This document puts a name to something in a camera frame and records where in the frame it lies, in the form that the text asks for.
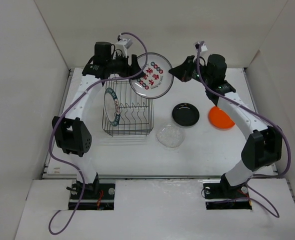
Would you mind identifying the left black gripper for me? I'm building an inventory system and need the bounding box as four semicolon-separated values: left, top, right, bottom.
106;51;144;80

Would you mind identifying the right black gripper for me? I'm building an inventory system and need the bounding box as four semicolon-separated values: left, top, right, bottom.
168;55;212;86

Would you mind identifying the red patterned white plate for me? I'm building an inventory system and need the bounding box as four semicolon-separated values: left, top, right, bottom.
129;52;174;99

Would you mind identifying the black plate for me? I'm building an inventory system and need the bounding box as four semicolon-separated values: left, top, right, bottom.
172;102;200;127

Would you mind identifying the green rimmed white plate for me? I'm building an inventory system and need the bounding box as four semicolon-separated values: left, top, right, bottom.
104;87;121;127

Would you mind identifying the orange plate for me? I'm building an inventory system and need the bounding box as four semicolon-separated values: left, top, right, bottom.
208;106;235;130

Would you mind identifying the clear glass plate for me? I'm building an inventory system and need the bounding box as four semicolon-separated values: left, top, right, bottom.
155;123;186;149

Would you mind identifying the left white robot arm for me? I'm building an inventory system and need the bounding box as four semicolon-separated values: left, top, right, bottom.
51;38;143;199

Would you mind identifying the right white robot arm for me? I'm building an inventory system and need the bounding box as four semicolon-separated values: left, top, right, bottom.
168;54;282;197

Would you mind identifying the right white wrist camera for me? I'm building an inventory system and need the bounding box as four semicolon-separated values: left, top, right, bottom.
194;41;208;54

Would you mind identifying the grey wire dish rack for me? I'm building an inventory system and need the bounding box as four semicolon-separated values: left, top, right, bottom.
102;78;154;136

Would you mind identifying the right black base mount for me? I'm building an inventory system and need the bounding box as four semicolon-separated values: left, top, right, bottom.
201;181;252;210

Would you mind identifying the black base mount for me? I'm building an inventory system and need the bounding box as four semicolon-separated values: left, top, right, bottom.
66;182;116;211
201;181;252;210

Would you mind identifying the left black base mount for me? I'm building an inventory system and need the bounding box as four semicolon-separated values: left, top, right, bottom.
66;182;116;211

